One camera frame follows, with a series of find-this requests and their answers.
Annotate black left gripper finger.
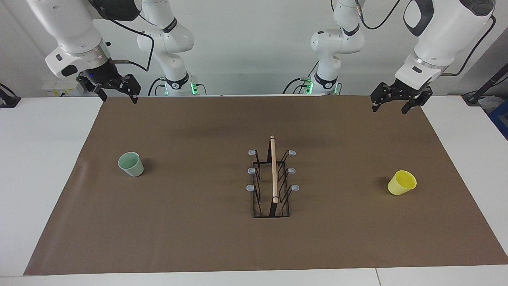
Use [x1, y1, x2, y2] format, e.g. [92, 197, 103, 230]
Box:
[370, 82, 395, 113]
[401, 89, 433, 115]

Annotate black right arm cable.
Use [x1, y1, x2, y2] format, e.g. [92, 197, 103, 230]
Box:
[105, 16, 155, 73]

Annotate yellow plastic cup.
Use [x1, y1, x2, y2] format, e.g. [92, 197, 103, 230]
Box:
[388, 170, 418, 195]

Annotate blue plastic crate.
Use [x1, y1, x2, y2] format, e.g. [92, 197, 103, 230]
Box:
[489, 99, 508, 140]

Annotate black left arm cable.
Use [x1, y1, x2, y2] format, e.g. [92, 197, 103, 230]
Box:
[355, 0, 496, 77]

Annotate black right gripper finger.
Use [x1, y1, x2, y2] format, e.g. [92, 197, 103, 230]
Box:
[115, 74, 142, 104]
[76, 75, 108, 102]

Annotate black camera stand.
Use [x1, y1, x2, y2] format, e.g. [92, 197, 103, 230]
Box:
[462, 63, 508, 106]

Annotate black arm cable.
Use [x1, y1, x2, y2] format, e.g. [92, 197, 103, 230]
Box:
[105, 16, 155, 73]
[355, 0, 496, 77]

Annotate black wire cup rack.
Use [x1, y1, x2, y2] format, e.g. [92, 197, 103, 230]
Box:
[246, 135, 300, 218]

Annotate black base cable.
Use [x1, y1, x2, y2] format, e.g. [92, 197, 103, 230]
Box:
[283, 77, 314, 95]
[148, 77, 167, 97]

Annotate brown table mat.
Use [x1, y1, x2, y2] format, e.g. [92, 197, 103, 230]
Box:
[23, 95, 508, 276]

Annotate black table clamp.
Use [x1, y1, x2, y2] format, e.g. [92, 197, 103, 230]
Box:
[0, 83, 21, 108]

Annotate pale green plastic cup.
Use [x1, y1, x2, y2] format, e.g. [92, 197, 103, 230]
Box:
[118, 152, 144, 177]

